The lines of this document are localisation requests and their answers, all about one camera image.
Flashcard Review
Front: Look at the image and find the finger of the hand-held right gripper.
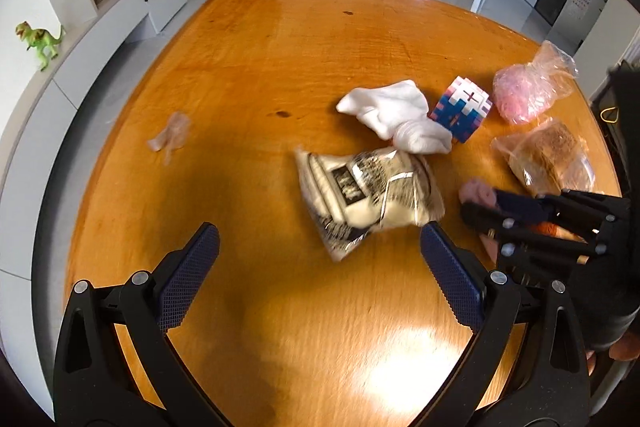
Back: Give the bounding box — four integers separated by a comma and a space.
459, 201, 607, 266
492, 188, 632, 234

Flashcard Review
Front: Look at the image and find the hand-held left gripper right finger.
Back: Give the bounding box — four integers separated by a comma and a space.
415, 222, 593, 427

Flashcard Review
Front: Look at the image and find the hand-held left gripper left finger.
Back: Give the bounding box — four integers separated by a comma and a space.
52, 222, 226, 427

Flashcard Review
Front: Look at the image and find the clear bread bag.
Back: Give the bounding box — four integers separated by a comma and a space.
490, 117, 597, 198

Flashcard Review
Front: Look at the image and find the pink-filled clear plastic bag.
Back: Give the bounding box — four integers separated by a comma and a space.
492, 40, 579, 126

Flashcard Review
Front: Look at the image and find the crushed clear plastic bottle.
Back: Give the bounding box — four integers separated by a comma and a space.
146, 111, 194, 166

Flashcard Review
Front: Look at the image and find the person's right hand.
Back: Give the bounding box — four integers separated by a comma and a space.
584, 332, 640, 380

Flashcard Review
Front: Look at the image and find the white sock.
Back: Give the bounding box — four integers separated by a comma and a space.
335, 79, 432, 141
391, 116, 454, 156

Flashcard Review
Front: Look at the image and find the pink blue puzzle cube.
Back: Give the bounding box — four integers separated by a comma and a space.
427, 76, 494, 144

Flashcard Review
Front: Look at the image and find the cream and black snack packet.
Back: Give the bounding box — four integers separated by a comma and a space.
294, 146, 447, 264

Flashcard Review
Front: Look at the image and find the green dinosaur toy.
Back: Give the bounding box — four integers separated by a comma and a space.
14, 20, 67, 73

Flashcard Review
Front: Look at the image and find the white wall shelf cabinet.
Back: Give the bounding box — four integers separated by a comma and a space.
0, 0, 188, 280

